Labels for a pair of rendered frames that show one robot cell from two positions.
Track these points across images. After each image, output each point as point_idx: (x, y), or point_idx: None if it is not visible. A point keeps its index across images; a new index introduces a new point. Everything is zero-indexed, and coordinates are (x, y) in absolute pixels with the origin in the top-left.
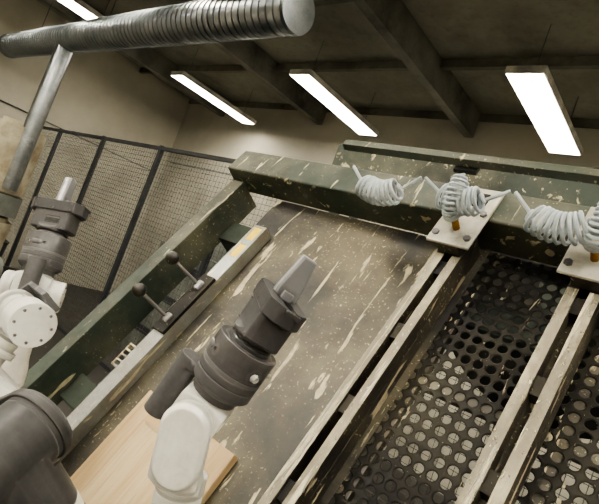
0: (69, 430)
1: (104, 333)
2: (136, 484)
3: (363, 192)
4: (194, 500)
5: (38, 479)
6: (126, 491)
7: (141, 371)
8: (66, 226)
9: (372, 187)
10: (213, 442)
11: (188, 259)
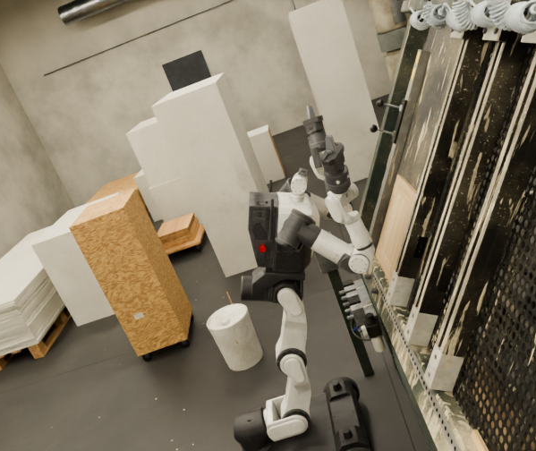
0: (305, 216)
1: (387, 149)
2: (397, 218)
3: (413, 27)
4: (353, 223)
5: (303, 230)
6: (395, 222)
7: (395, 165)
8: (316, 128)
9: (413, 23)
10: (412, 191)
11: (408, 84)
